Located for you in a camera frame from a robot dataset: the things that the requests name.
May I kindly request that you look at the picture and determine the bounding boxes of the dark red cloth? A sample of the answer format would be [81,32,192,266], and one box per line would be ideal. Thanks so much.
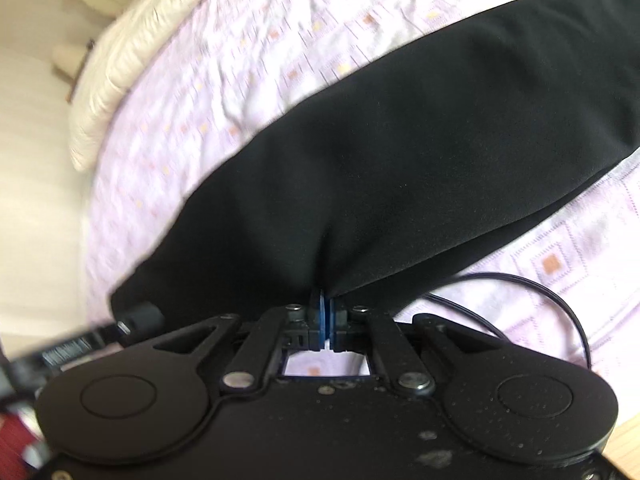
[0,400,37,467]

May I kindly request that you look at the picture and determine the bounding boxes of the black cable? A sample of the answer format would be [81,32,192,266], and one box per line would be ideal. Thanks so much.
[392,272,596,374]

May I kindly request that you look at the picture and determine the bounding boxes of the cream duvet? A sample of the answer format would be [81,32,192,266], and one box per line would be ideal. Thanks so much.
[67,0,251,172]

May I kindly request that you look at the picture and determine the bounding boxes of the black pants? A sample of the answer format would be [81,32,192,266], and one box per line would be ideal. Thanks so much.
[110,0,640,332]

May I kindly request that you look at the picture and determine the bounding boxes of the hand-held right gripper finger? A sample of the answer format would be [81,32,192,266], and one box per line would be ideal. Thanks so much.
[150,289,327,393]
[327,292,502,398]

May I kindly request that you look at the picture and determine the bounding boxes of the purple patterned bed sheet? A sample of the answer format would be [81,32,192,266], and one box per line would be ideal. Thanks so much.
[82,0,640,377]

